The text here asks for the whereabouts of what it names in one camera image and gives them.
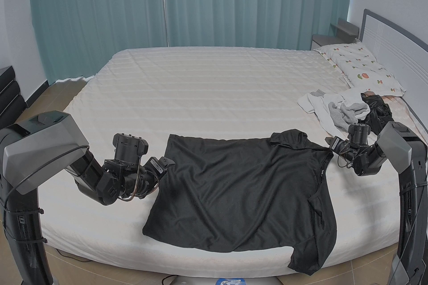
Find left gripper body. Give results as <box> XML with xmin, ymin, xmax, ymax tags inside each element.
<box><xmin>134</xmin><ymin>158</ymin><xmax>170</xmax><ymax>201</ymax></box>

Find black T-shirt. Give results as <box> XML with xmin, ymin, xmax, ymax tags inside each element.
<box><xmin>142</xmin><ymin>129</ymin><xmax>337</xmax><ymax>276</ymax></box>

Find bed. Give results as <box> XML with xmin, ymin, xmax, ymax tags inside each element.
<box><xmin>38</xmin><ymin>8</ymin><xmax>428</xmax><ymax>277</ymax></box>

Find pile of clothes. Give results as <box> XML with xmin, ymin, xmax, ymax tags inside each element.
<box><xmin>297</xmin><ymin>89</ymin><xmax>372</xmax><ymax>140</ymax></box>

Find black chest of drawers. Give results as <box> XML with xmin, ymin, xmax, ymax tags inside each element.
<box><xmin>0</xmin><ymin>65</ymin><xmax>27</xmax><ymax>130</ymax></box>

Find grey bedside table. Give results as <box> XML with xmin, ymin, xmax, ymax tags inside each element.
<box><xmin>311</xmin><ymin>17</ymin><xmax>360</xmax><ymax>51</ymax></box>

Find black garment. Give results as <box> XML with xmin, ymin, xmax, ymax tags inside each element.
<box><xmin>359</xmin><ymin>93</ymin><xmax>393</xmax><ymax>135</ymax></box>

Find white printed pillow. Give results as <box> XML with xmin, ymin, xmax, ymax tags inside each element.
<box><xmin>314</xmin><ymin>41</ymin><xmax>407</xmax><ymax>97</ymax></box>

